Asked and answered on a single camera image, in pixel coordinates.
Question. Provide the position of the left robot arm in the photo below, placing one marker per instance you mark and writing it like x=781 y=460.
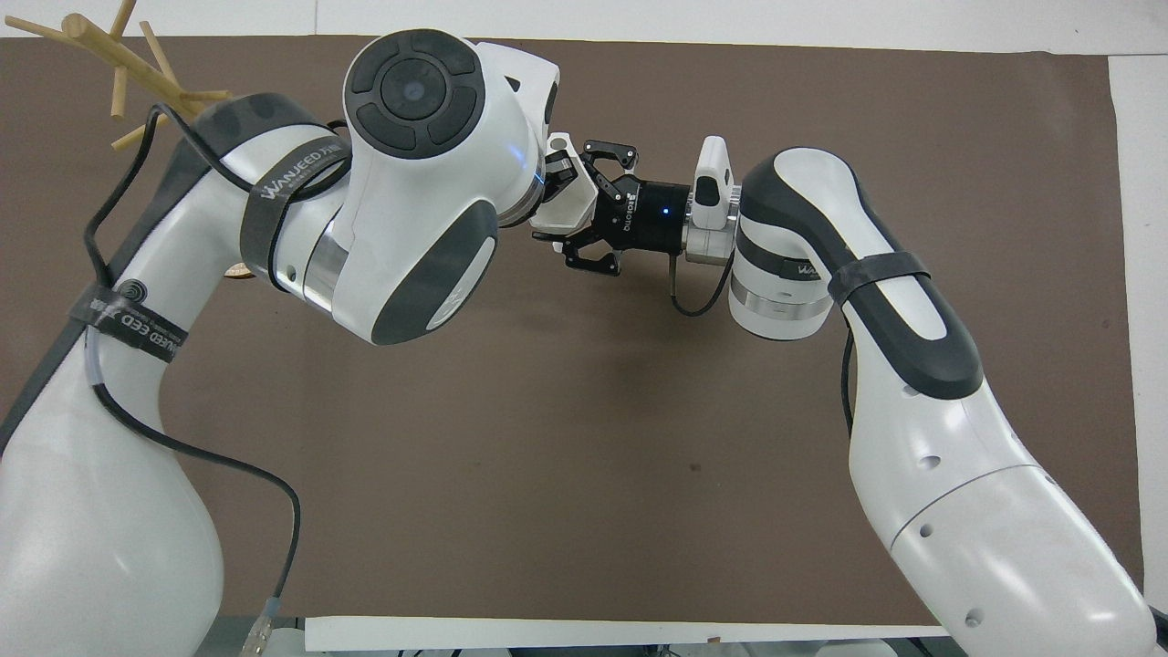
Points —
x=429 y=210

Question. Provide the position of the wooden cup rack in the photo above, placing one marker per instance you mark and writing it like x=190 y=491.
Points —
x=128 y=60

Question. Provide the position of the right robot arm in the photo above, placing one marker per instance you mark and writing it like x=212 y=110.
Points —
x=922 y=438

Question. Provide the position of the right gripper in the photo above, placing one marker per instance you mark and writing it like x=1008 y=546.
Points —
x=657 y=217

